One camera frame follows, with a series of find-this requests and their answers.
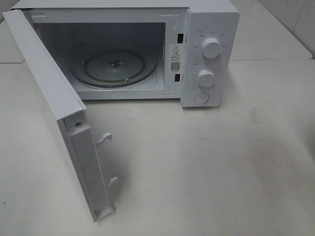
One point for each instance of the round white door button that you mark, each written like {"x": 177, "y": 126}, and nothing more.
{"x": 201, "y": 98}

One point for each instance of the white timer knob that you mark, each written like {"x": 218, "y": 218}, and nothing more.
{"x": 206, "y": 78}

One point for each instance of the white microwave door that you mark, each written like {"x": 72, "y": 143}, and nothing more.
{"x": 68, "y": 111}

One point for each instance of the glass microwave turntable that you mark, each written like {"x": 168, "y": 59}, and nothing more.
{"x": 114, "y": 68}

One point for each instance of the white warning label sticker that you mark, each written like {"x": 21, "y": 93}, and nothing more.
{"x": 175, "y": 57}

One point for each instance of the white microwave oven body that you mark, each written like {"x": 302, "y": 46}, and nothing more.
{"x": 72, "y": 28}

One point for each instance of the upper white power knob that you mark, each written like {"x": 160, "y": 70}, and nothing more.
{"x": 211, "y": 47}

